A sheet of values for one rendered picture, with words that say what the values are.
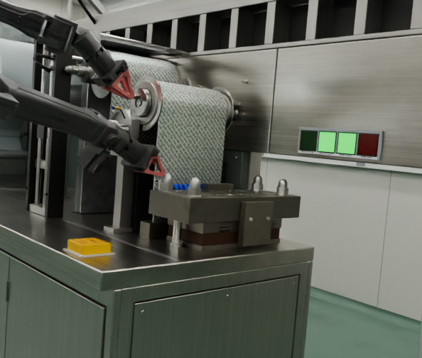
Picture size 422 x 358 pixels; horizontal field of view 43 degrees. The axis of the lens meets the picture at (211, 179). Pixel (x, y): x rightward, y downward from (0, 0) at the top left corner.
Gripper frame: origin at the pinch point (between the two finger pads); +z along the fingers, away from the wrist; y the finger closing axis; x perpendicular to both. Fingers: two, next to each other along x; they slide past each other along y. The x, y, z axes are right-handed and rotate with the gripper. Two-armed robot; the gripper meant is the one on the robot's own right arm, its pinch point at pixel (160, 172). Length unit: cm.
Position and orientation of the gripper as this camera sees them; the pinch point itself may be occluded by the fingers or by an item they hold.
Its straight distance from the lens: 142.2
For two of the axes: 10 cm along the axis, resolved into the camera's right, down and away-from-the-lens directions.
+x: 4.4, -8.6, 2.6
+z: 6.1, 5.0, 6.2
